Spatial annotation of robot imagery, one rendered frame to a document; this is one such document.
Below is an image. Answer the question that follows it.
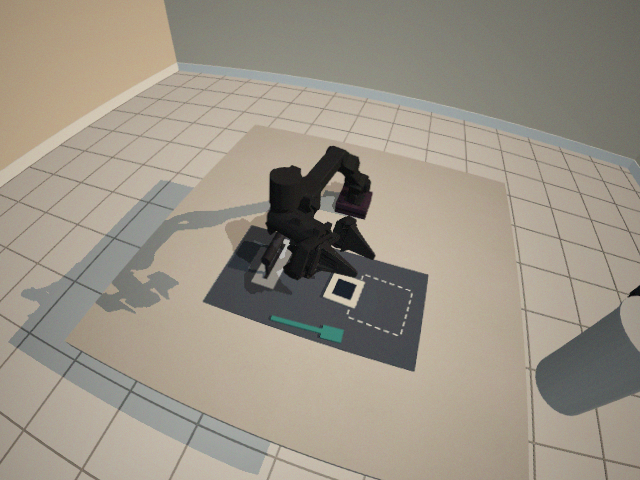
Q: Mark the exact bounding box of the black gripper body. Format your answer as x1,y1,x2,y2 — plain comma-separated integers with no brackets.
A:
286,212,357,278

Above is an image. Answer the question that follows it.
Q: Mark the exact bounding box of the tan square tile with white border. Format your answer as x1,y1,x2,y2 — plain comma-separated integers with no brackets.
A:
323,273,365,309

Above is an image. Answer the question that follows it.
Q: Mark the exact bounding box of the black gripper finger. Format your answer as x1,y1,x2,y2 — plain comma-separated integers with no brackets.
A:
340,223,376,260
308,241,358,278

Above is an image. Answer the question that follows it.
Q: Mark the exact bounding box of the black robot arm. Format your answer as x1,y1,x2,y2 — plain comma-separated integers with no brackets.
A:
265,146,371,237

